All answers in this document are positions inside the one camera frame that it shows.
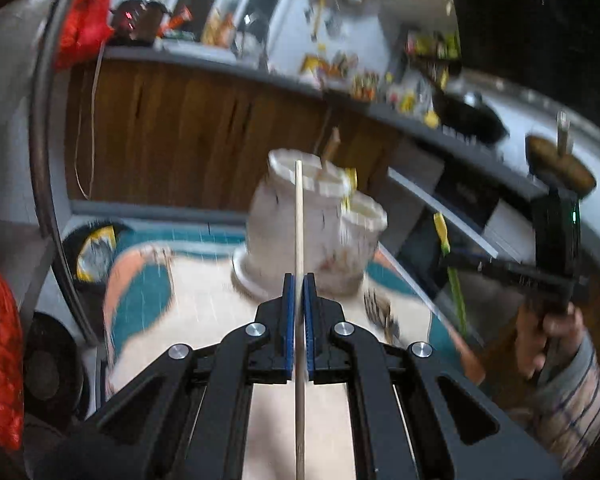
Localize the black pot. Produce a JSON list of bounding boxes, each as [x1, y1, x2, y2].
[[22, 310, 87, 422]]

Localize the round wooden board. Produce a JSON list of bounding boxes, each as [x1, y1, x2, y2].
[[524, 110, 599, 200]]

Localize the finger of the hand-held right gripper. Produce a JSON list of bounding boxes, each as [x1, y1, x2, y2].
[[444, 252, 536, 291]]

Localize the dark rice cooker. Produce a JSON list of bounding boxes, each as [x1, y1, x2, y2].
[[109, 0, 170, 44]]

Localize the wooden kitchen cabinet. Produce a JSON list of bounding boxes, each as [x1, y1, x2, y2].
[[64, 42, 411, 213]]

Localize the silver fork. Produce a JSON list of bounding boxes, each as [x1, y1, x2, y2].
[[364, 289, 402, 342]]

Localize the wooden chopstick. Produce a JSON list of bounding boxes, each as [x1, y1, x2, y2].
[[293, 160, 305, 480]]

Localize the person's right forearm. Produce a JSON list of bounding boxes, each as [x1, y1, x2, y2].
[[527, 332, 600, 478]]

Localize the yellow black bag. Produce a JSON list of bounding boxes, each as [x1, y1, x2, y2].
[[61, 220, 127, 287]]

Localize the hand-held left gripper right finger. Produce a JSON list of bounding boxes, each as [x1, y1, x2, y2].
[[303, 272, 563, 480]]

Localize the row of condiment bottles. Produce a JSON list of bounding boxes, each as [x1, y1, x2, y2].
[[300, 30, 461, 128]]

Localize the black range hood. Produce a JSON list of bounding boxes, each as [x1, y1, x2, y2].
[[444, 0, 600, 138]]

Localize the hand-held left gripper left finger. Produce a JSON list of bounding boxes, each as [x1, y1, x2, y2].
[[45, 272, 297, 480]]

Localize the yellow green plastic knife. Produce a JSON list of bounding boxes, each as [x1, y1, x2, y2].
[[343, 167, 359, 211], [432, 211, 468, 337]]

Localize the person's right hand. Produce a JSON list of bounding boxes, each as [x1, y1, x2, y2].
[[514, 302, 587, 382]]

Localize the white ceramic utensil holder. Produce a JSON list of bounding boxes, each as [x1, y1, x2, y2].
[[232, 147, 388, 298]]

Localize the black wok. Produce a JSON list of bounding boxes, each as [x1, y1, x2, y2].
[[420, 67, 509, 147]]

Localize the wooden utensil handle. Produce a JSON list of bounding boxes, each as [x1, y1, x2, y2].
[[321, 127, 342, 172]]

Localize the printed table mat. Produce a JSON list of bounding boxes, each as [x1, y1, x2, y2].
[[104, 230, 486, 480]]

